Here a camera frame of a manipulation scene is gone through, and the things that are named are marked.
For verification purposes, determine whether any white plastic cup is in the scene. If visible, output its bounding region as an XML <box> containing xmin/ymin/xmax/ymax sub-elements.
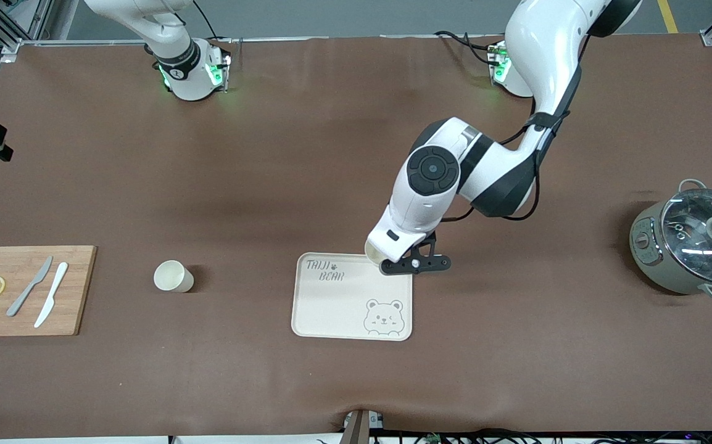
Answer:
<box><xmin>154</xmin><ymin>260</ymin><xmax>195</xmax><ymax>294</ymax></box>
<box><xmin>365</xmin><ymin>240</ymin><xmax>397</xmax><ymax>264</ymax></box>

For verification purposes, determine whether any white tray with bear print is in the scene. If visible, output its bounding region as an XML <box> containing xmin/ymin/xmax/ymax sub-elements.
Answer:
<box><xmin>291</xmin><ymin>252</ymin><xmax>413</xmax><ymax>342</ymax></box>

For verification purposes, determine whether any grey plastic knife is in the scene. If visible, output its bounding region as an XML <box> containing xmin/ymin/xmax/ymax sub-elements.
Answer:
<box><xmin>6</xmin><ymin>256</ymin><xmax>54</xmax><ymax>318</ymax></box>

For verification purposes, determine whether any white plastic knife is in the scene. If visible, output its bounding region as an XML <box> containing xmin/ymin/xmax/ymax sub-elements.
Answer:
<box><xmin>34</xmin><ymin>262</ymin><xmax>69</xmax><ymax>329</ymax></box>

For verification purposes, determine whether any wooden cutting board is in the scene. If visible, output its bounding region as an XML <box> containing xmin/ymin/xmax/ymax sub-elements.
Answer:
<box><xmin>0</xmin><ymin>245</ymin><xmax>97</xmax><ymax>337</ymax></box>

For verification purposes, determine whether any grey-green electric pot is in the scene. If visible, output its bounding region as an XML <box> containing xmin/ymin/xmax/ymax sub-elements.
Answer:
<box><xmin>629</xmin><ymin>179</ymin><xmax>712</xmax><ymax>302</ymax></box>

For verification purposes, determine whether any glass pot lid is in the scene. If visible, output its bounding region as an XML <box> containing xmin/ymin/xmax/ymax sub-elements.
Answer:
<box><xmin>660</xmin><ymin>188</ymin><xmax>712</xmax><ymax>284</ymax></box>

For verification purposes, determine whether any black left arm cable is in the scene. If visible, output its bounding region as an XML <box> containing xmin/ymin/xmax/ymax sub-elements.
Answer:
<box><xmin>442</xmin><ymin>59</ymin><xmax>585</xmax><ymax>224</ymax></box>

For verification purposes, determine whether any black base cable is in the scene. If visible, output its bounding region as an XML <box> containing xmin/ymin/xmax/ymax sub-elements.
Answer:
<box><xmin>434</xmin><ymin>30</ymin><xmax>500</xmax><ymax>66</ymax></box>

